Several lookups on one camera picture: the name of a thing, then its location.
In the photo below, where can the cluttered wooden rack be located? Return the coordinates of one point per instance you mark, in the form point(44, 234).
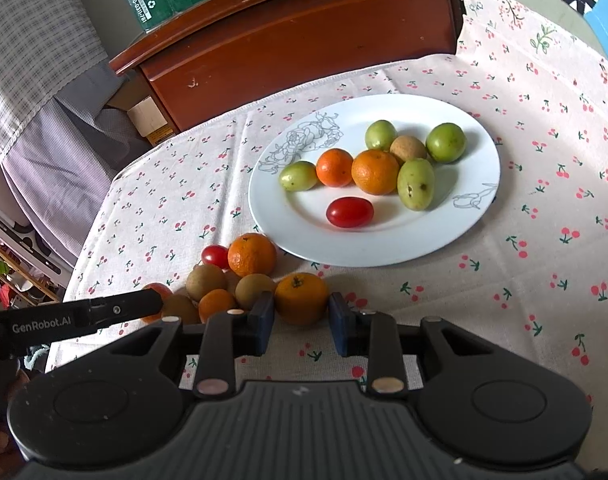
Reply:
point(13, 280)

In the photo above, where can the round red cherry tomato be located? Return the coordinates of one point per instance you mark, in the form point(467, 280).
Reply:
point(214, 256)

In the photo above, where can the small orange mandarin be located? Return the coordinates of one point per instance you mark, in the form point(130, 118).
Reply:
point(375, 171)
point(252, 255)
point(335, 167)
point(216, 305)
point(158, 288)
point(301, 298)

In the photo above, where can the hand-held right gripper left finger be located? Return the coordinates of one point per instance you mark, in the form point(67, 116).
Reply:
point(261, 322)

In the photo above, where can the oblong red cherry tomato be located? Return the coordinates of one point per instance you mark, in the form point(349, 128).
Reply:
point(350, 211)

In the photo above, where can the pale purple cloth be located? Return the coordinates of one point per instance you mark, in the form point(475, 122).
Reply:
point(58, 160)

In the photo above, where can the white floral plate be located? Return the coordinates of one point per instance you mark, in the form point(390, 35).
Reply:
point(434, 225)

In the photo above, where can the brown wooden nightstand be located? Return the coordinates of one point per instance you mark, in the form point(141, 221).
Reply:
point(294, 40)

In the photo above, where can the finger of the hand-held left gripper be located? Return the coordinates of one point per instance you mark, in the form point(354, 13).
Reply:
point(108, 310)

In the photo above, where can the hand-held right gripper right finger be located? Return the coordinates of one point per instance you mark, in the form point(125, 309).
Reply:
point(339, 322)

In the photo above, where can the checked white cloth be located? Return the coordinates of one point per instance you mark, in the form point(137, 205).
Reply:
point(33, 35)

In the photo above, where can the oblong green jujube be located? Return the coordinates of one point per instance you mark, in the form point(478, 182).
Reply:
point(415, 183)

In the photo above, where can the cherry print tablecloth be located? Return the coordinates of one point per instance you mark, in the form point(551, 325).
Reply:
point(534, 210)

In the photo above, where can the brown longan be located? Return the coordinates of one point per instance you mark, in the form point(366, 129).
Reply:
point(408, 149)
point(206, 282)
point(232, 280)
point(179, 308)
point(251, 290)

